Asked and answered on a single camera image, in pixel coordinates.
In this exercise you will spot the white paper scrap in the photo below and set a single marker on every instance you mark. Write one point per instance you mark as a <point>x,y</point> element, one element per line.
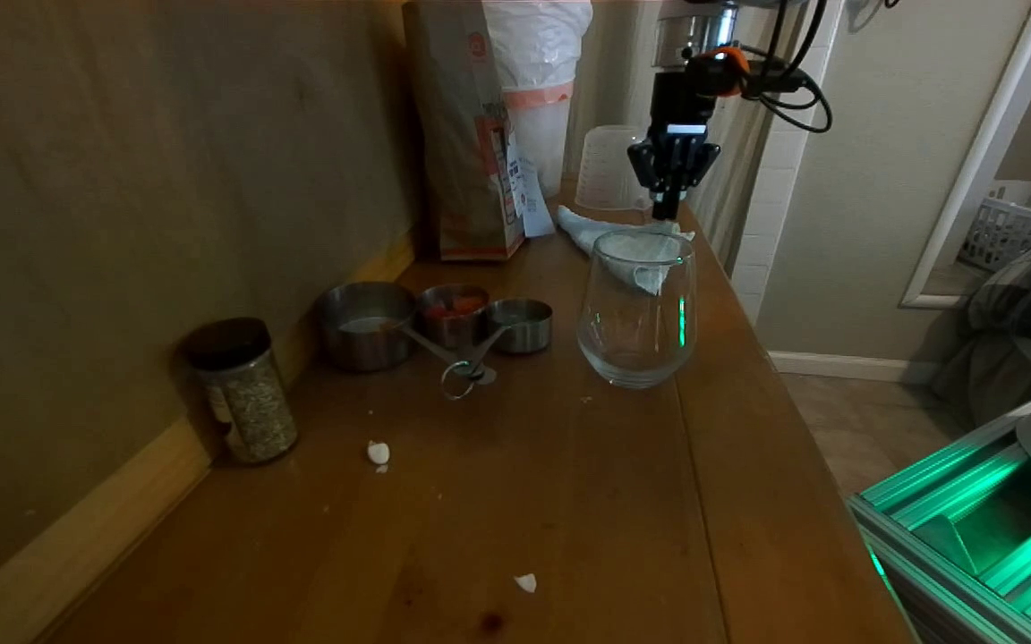
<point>524,584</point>
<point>382,450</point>

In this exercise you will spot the clear stemless glass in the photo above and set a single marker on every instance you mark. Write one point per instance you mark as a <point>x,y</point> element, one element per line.
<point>633,343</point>

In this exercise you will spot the white doorway trim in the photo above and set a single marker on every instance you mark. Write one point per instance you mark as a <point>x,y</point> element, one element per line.
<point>982,156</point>

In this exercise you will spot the plywood back board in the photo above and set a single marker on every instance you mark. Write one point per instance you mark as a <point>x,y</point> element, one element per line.
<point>123,214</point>

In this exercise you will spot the light blue terry towel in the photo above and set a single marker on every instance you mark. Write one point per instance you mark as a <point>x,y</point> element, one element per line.
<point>582,230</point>

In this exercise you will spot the white printed form paper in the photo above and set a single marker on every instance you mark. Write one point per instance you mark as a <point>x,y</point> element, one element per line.
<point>532,196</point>

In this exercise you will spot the grey plaid blanket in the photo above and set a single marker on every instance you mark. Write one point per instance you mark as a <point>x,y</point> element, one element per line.
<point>1027,309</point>

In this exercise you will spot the small steel measuring cup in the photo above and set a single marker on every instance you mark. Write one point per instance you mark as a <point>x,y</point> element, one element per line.
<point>521,328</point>

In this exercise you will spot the aluminium extrusion frame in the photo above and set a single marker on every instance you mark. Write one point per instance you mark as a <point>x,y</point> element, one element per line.
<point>982,539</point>

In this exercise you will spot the white laundry basket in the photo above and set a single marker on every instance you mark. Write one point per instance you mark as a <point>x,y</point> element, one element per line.
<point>1021,218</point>

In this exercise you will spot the printed tin can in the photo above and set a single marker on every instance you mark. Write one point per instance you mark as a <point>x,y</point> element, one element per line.
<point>247,397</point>

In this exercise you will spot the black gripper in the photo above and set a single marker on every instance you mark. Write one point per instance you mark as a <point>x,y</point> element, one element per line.
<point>682,105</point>

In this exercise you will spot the white trash bin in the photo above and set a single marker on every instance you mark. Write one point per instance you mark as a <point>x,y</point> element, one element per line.
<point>550,148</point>

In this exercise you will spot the medium steel measuring cup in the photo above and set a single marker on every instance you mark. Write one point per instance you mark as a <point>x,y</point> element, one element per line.
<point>453,311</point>

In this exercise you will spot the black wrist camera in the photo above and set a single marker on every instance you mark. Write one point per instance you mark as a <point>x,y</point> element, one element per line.
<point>736,81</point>

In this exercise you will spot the white baseboard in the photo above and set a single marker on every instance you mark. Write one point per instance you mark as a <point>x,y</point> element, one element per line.
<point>849,367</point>

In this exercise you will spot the large steel measuring cup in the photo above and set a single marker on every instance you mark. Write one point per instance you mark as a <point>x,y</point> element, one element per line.
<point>359,332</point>

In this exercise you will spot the white plastic bin liner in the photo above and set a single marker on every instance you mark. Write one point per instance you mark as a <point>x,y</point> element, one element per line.
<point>539,47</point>

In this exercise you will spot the brown paper bag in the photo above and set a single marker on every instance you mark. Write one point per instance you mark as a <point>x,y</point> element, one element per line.
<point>455,145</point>

